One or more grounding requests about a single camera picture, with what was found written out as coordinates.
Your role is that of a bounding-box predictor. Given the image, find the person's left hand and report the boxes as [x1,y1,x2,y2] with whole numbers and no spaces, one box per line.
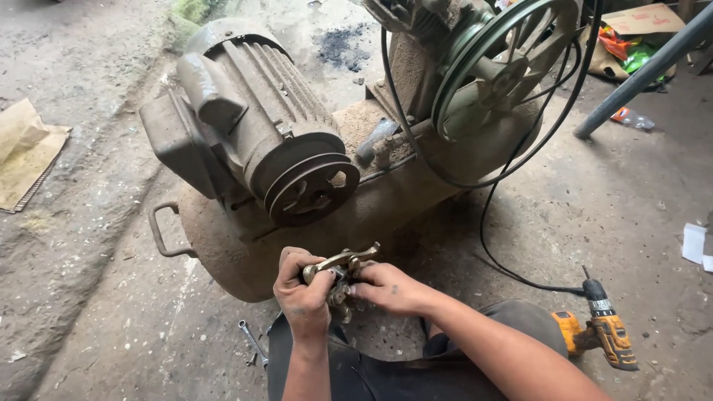
[273,247,337,340]

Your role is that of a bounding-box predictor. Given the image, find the white paper scrap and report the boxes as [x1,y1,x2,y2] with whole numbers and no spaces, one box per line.
[682,223,713,273]

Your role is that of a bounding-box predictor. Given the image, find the person's right hand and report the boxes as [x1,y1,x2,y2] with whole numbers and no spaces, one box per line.
[346,262,432,317]

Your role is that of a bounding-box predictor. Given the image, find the person's dark trousers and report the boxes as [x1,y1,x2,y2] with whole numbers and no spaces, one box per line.
[267,299,569,401]

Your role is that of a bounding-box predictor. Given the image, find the clear plastic bottle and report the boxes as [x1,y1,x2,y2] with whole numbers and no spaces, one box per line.
[611,107,656,131]

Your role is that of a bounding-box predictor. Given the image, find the green compressor flywheel pulley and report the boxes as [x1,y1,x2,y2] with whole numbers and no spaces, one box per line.
[432,0,583,143]

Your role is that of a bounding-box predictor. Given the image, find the grey electric motor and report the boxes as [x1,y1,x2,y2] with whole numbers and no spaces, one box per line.
[139,18,361,228]

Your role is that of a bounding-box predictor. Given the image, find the cardboard box with bags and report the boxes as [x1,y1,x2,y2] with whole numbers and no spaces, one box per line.
[579,3,687,84]

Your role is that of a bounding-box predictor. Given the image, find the steel combination wrench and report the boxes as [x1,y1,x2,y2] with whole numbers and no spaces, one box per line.
[238,320,270,371]

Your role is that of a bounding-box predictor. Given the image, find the metal gear puller tool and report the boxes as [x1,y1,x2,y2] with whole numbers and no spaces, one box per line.
[302,242,382,325]

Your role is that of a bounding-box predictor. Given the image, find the grey metal pipe leg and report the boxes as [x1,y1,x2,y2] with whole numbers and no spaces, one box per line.
[574,3,713,140]

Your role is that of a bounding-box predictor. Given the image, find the brown cardboard sheet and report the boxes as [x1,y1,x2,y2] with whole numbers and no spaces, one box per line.
[0,98,73,214]

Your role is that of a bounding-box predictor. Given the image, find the black drive belt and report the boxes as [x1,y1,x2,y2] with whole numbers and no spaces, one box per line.
[381,0,605,295]

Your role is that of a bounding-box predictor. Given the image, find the yellow cordless drill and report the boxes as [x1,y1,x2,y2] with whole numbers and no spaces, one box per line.
[551,265,639,372]

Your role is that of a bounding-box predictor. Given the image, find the rusty air compressor tank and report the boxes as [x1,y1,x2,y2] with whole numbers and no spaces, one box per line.
[149,97,544,304]

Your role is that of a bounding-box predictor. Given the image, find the compressor pump head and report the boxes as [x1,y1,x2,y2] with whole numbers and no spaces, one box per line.
[362,0,497,120]

